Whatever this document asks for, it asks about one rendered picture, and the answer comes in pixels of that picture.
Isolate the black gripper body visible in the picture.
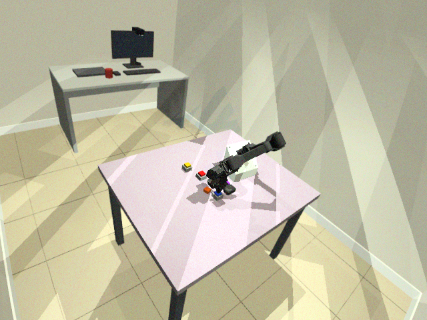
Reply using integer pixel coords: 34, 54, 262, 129
219, 175, 236, 195

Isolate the yellow button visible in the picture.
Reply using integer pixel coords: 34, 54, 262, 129
182, 163, 193, 172

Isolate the red button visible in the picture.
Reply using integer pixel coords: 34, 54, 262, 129
196, 171, 207, 181

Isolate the blue button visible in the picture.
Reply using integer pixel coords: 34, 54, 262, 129
211, 191, 224, 201

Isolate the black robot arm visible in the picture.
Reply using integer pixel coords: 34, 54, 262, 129
207, 131, 286, 189

